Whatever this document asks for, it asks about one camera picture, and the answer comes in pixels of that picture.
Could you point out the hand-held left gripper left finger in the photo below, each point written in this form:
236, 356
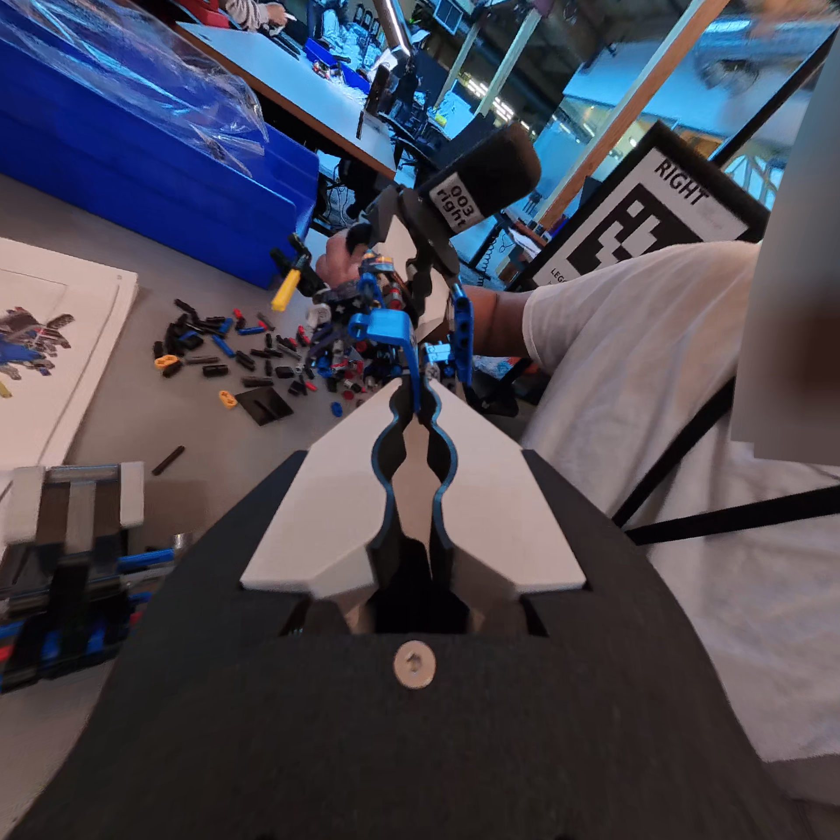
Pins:
315, 505

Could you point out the white instruction booklet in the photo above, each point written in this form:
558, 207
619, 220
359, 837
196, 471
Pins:
72, 367

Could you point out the wooden post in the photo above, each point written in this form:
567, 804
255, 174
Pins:
630, 111

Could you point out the pile of loose lego pieces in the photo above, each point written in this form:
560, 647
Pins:
172, 361

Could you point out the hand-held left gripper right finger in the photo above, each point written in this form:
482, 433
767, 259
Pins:
505, 505

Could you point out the long white table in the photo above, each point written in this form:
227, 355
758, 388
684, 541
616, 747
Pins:
289, 85

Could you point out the black lego truck chassis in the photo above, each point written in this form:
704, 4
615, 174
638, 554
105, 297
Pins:
377, 289

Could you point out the small orange lego connector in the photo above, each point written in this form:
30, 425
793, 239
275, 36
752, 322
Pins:
227, 398

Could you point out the person's right hand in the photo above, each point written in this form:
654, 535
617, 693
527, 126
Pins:
331, 261

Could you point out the black flat lego panel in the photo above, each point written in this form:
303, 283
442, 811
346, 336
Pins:
266, 403

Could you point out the clear plastic wrap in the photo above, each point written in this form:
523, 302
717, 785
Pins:
131, 72

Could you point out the blue flame lego body section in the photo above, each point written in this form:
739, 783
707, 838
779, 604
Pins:
384, 328

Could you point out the blue parts tray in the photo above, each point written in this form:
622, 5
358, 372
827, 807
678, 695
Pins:
334, 62

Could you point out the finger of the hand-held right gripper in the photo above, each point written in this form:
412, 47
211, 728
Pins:
436, 315
403, 239

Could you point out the black framed marker board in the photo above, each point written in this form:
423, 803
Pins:
656, 216

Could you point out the person's right forearm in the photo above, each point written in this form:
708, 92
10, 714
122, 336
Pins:
499, 321

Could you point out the black office chair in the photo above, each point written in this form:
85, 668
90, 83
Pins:
413, 141

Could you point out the grey black blue device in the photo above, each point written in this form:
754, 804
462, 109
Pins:
72, 577

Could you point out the black lego pin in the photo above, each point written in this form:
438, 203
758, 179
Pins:
169, 460

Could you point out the blue plastic storage bin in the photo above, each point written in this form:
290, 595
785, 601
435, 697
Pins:
164, 190

